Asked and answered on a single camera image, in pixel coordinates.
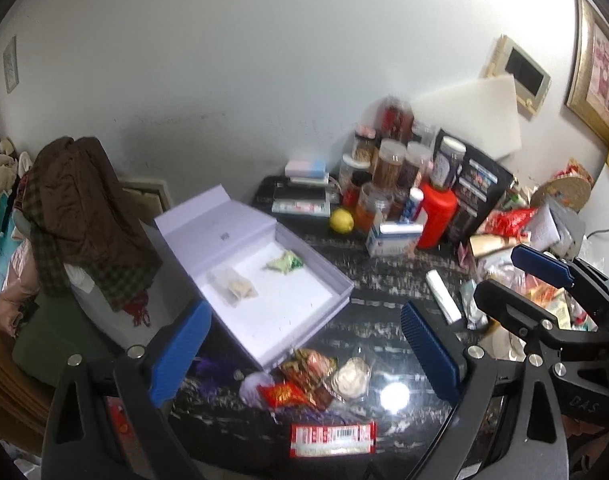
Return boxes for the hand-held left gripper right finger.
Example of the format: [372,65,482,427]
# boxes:
[401,301,570,480]

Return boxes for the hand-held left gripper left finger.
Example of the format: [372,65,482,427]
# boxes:
[42,300,212,480]

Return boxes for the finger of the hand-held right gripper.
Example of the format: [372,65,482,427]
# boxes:
[473,279,609,356]
[512,245,609,311]

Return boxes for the clear bag white round contents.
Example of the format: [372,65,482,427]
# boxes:
[332,356,373,402]

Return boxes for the small red snack packet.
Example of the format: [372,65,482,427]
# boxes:
[258,382,310,409]

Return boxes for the white lidded gift box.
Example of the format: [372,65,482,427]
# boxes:
[153,185,355,374]

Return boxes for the gold cereal packet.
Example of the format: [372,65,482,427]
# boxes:
[279,349,338,401]

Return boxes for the red white striped snack packet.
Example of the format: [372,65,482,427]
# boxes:
[289,422,378,458]

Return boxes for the printed paper sheets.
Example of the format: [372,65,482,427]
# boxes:
[527,202,560,251]

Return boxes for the light blue pouch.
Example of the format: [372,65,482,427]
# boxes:
[459,280,489,331]

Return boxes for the red snack bag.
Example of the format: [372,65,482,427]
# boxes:
[477,207,539,238]

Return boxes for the white plastic bag roll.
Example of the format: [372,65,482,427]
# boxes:
[425,269,463,325]

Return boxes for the round woven mat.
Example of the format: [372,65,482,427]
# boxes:
[529,175,593,214]

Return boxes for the clear packet beige contents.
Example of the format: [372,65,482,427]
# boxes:
[208,268,259,307]

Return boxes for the black display box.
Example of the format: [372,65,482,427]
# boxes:
[433,129,515,247]

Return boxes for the red plastic bottle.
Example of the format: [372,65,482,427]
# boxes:
[416,182,459,250]

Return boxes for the blue white medicine box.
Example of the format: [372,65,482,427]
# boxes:
[365,221,426,260]

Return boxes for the green cushion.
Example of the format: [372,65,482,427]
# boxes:
[12,292,130,386]

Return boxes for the small blue label bottle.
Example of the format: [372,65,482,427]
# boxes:
[403,187,425,222]

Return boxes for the green snack packet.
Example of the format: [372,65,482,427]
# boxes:
[264,251,304,275]

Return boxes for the yellow lemon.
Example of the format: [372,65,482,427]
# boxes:
[329,207,356,234]

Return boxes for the clear jar dark contents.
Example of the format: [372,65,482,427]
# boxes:
[402,141,432,189]

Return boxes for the white foam board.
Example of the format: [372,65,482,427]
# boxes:
[411,72,523,162]

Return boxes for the pink cloth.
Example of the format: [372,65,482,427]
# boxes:
[0,240,42,336]

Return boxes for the brown plaid lined jacket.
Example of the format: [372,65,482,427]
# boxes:
[22,136,164,313]

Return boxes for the clear jar brown snacks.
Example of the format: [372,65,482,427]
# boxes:
[372,139,404,191]

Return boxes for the long red white strip packet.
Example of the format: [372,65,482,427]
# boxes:
[272,199,330,215]

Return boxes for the black flat box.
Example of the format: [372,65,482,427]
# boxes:
[251,176,336,217]

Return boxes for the gold framed picture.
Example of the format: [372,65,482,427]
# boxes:
[565,0,609,147]

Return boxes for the white lid jar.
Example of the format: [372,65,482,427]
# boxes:
[339,155,372,186]

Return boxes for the tall red plastic jar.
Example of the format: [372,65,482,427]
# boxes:
[377,96,415,146]

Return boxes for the pink blue box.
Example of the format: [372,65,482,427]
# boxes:
[285,159,328,177]

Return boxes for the beige wall vent panel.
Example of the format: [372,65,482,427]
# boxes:
[118,176,173,212]

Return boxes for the wooden chair frame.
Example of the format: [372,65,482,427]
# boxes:
[0,310,52,456]

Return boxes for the wall intercom panel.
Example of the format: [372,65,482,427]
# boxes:
[482,35,552,121]

